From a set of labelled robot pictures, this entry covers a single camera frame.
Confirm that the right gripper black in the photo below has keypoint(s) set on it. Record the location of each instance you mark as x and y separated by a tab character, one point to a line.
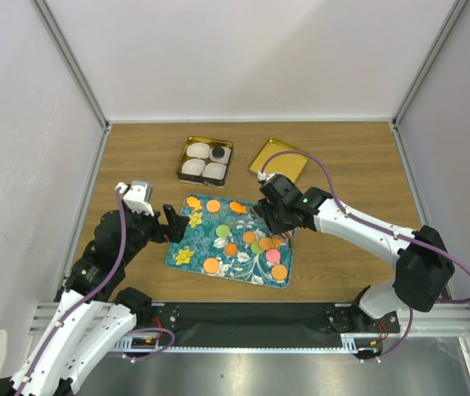
265	208

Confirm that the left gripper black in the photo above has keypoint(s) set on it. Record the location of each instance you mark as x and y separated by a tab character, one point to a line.
176	223

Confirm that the green round cookie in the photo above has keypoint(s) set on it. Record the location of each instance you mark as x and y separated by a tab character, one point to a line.
222	231

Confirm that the orange fish cookie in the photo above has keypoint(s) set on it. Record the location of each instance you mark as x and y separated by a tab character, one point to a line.
237	208
194	203

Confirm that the metal tongs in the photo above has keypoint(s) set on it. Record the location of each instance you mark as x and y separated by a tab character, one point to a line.
283	240

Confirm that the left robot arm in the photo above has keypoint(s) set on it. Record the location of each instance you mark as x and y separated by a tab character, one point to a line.
72	345

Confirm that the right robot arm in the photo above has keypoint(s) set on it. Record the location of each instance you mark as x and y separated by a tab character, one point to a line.
421	270

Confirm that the orange round cookie top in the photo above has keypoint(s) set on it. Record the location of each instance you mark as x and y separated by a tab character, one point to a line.
213	206

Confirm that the orange round cookie pile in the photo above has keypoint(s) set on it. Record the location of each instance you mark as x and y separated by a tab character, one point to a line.
265	243

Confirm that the orange round cookie centre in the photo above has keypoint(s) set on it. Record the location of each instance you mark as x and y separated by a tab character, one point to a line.
249	237

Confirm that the teal floral tray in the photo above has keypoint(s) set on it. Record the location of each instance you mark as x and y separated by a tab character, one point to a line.
237	261

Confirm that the pink round cookie lower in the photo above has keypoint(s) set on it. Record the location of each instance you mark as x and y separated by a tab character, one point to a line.
273	256

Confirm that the gold tin lid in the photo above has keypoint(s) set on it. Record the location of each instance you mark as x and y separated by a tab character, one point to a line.
290	165

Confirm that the green cookie under pile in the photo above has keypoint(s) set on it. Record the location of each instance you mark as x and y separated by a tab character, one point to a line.
256	248

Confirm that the orange dotted cookie front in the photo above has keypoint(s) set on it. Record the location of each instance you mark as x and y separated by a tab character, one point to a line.
211	265

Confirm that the orange dotted cookie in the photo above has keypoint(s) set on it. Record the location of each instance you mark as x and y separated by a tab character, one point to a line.
279	272
211	265

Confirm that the white paper cup front-left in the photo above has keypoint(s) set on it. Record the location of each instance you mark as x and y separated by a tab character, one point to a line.
193	167

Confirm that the orange dotted cookie right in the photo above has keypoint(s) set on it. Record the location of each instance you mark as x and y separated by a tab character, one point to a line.
279	272

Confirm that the white paper cup front-right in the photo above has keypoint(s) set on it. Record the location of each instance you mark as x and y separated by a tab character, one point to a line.
215	171

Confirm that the square cookie tin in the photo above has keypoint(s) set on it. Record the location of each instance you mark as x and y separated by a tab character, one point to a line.
200	180

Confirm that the white paper cup back-left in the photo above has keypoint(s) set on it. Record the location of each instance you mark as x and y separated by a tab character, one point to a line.
198	150

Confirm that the white paper cup back-right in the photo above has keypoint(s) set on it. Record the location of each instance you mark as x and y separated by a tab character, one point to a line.
226	158

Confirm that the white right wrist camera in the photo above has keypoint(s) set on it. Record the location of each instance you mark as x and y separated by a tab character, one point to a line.
263	177

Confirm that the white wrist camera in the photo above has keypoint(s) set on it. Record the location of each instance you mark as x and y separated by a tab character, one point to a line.
136	196
263	177

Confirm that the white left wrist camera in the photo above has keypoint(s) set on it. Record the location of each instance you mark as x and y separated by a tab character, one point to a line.
136	196

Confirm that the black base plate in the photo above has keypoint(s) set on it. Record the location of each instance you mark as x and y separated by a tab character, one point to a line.
268	325

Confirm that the aluminium frame rail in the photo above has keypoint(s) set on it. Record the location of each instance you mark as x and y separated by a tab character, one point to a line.
444	320

